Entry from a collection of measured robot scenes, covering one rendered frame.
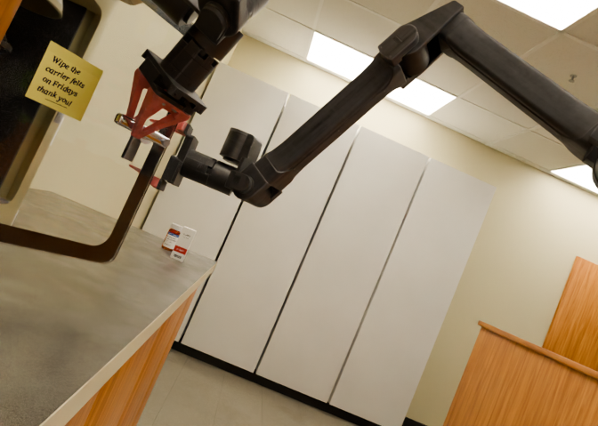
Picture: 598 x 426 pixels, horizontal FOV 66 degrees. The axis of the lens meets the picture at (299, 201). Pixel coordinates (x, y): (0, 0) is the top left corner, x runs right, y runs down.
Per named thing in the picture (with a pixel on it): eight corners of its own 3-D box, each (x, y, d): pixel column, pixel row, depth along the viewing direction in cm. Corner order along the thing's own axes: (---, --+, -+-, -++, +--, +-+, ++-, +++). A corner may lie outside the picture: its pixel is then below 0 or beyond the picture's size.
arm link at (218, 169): (233, 196, 89) (235, 198, 95) (247, 164, 90) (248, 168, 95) (199, 182, 89) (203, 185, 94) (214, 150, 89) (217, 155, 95)
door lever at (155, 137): (96, 120, 65) (104, 103, 65) (149, 146, 72) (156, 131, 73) (117, 127, 62) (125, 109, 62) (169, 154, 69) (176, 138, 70)
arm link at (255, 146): (245, 194, 83) (267, 205, 91) (270, 136, 84) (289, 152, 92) (196, 175, 89) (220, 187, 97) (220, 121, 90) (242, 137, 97)
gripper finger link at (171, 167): (143, 145, 94) (186, 163, 95) (128, 177, 94) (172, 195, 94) (134, 138, 87) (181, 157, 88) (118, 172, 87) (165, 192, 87)
